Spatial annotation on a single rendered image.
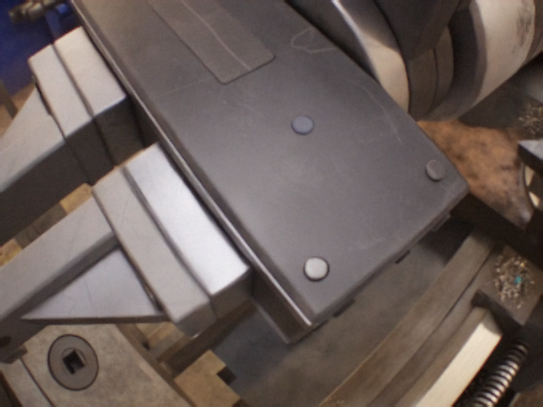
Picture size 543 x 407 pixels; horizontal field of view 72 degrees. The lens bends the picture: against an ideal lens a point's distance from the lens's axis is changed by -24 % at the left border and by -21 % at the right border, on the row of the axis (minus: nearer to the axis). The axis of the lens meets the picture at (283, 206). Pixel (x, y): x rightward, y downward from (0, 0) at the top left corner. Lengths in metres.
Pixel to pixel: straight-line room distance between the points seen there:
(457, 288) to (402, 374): 0.16
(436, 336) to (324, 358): 0.20
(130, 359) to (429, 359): 0.46
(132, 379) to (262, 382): 0.49
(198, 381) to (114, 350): 0.09
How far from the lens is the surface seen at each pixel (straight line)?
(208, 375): 0.34
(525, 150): 0.54
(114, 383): 0.28
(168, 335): 0.45
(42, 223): 0.36
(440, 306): 0.67
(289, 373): 0.74
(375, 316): 0.78
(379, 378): 0.62
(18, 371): 0.30
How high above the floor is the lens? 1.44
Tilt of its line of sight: 52 degrees down
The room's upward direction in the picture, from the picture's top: 10 degrees counter-clockwise
